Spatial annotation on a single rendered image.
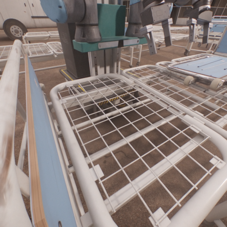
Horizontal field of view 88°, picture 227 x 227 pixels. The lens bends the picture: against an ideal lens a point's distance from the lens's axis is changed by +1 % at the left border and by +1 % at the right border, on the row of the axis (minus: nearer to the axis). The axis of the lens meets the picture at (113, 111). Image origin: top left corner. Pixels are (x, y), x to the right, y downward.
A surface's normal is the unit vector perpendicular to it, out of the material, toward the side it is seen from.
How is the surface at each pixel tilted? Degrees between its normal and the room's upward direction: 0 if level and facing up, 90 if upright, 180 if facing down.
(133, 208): 0
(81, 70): 90
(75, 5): 100
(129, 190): 0
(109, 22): 90
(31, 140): 0
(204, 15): 67
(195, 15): 83
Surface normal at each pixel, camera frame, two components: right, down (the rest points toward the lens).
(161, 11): 0.62, 0.11
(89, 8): 0.86, 0.40
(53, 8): -0.51, 0.60
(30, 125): 0.01, -0.78
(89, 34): 0.26, 0.30
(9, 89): 0.55, -0.80
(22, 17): 0.61, 0.54
